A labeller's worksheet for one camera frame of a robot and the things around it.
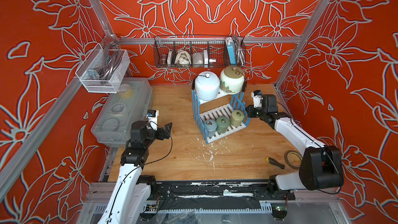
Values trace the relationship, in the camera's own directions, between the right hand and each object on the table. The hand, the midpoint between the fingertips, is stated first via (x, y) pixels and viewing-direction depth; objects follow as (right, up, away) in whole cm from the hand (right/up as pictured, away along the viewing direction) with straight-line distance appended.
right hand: (244, 106), depth 88 cm
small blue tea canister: (-20, -11, -3) cm, 23 cm away
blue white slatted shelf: (-10, -6, +13) cm, 17 cm away
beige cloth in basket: (-36, +29, +2) cm, 46 cm away
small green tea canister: (-13, -10, -2) cm, 17 cm away
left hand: (-45, -7, -10) cm, 47 cm away
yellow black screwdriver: (+11, -28, -7) cm, 31 cm away
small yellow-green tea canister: (-4, -7, +2) cm, 8 cm away
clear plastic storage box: (-64, +1, -5) cm, 64 cm away
